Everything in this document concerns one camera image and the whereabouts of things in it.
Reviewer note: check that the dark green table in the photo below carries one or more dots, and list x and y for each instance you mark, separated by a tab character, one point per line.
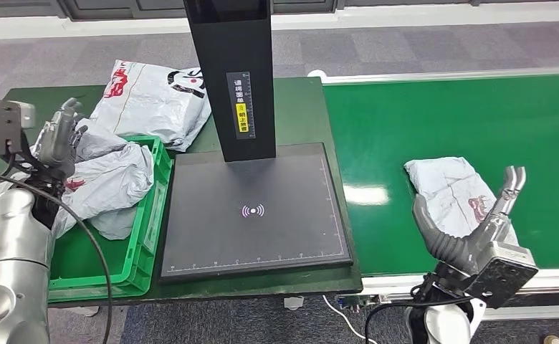
303	109

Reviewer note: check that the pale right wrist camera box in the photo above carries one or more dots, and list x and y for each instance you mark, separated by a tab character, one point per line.
502	275

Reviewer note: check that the green conveyor belt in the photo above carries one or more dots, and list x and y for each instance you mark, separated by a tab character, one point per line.
426	118

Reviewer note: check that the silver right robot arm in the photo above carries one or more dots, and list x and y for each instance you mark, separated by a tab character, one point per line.
450	327

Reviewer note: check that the large white red-black printed parcel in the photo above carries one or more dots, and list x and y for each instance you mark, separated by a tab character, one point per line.
151	99

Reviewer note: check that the white table foot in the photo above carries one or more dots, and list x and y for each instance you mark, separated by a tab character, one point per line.
293	303
83	311

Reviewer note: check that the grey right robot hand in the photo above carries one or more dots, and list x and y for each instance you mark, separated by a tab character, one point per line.
460	251

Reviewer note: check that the white parcel with red print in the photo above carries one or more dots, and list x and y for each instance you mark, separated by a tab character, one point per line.
445	185
113	180

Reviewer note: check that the black scanner platform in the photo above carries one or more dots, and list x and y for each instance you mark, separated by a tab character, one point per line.
260	237

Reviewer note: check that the small green circuit board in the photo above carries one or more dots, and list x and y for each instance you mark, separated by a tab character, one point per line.
360	301

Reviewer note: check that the plain grey parcel bag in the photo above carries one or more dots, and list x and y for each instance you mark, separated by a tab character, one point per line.
94	137

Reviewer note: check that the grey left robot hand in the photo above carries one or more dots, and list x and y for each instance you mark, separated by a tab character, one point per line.
58	147

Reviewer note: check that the green plastic crate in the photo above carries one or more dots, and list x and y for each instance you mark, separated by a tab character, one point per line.
132	266

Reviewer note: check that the black scanner column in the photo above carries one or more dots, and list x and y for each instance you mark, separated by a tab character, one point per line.
232	47

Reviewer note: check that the black yellow column label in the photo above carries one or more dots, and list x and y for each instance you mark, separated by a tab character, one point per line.
241	104

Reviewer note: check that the small tan object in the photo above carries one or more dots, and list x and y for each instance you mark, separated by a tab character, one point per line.
552	340

